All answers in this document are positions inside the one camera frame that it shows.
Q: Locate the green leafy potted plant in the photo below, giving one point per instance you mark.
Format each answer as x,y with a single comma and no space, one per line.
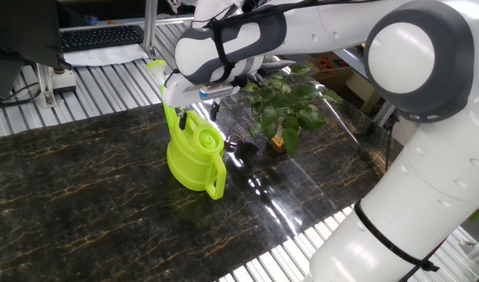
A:
278,103

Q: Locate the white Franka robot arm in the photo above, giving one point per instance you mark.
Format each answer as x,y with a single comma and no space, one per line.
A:
419,196

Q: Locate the white paper sheets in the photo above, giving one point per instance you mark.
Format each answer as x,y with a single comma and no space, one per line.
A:
106,56

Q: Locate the white base block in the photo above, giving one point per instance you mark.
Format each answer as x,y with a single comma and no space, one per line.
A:
65,82

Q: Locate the black computer keyboard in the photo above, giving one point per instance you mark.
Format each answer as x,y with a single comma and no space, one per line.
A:
102,37

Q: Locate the black marble pattern mat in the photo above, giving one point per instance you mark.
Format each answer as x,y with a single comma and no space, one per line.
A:
87,196

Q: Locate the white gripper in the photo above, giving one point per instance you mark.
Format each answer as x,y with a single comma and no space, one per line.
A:
178,96

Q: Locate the aluminium table frame beam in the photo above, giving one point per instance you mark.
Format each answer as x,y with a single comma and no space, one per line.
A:
355,60

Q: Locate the short aluminium bracket post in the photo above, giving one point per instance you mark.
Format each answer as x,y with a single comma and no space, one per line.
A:
45,84

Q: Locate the lime green watering can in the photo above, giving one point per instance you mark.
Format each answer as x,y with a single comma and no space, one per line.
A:
194,160

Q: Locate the open cardboard box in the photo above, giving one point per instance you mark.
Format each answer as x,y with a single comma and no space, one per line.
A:
361,90

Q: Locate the colourful small parts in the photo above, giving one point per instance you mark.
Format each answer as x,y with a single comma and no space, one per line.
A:
327,62

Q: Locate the aluminium frame post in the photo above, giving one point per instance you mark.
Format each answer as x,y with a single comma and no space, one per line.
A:
150,27

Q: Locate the grey crumpled cloth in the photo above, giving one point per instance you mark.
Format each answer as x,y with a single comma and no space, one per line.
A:
276,64

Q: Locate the silver blue-tipped flange bracket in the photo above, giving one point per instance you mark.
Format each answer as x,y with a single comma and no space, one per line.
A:
218,91

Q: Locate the black computer monitor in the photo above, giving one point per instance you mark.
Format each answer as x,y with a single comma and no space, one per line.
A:
24,31

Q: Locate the aluminium table frame leg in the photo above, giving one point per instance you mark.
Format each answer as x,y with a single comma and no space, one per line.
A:
382,113

